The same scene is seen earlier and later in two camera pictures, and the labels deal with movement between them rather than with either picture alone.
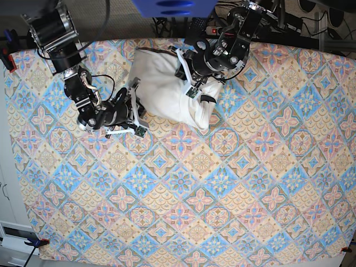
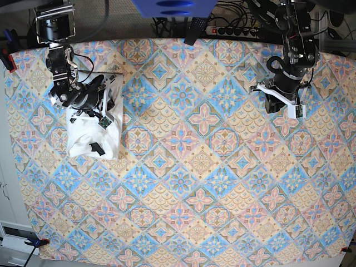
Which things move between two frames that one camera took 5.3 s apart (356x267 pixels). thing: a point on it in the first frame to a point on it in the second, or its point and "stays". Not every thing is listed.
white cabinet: x=15 y=231 stays
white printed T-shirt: x=163 y=93 to x=97 y=132
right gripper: x=193 y=84 to x=275 y=101
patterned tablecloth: x=185 y=149 stays
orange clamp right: x=346 y=249 stays
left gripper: x=138 y=129 to x=104 y=119
